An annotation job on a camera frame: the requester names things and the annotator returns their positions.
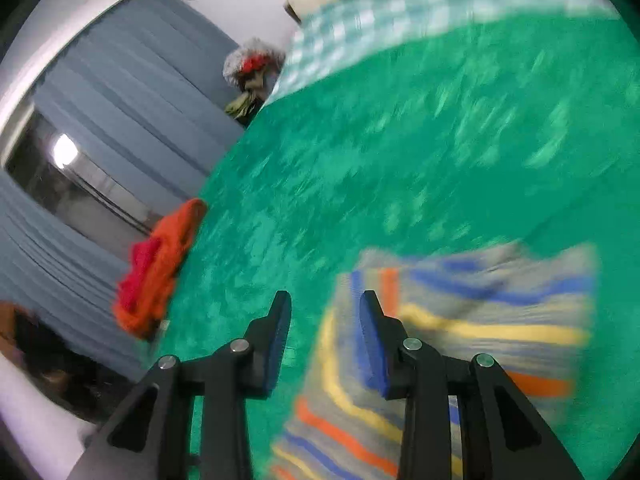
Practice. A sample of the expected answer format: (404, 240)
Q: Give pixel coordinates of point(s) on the orange red garment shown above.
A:
(143, 294)

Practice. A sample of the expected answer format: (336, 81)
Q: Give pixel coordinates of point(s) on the striped knit sweater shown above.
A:
(533, 315)

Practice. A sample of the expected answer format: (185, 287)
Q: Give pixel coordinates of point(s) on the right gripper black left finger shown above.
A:
(190, 416)

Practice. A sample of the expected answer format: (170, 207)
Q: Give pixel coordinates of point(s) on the green floral bedspread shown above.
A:
(522, 129)

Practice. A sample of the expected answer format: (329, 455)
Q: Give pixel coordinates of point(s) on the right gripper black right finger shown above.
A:
(502, 434)

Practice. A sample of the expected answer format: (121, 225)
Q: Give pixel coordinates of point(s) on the blue grey curtain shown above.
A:
(141, 93)

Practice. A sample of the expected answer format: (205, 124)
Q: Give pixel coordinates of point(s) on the green checked bed sheet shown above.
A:
(344, 32)

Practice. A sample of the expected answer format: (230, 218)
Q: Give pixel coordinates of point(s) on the dark window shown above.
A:
(48, 165)

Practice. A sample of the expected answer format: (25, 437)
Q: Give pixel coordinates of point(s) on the clothes pile beside bed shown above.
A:
(253, 69)

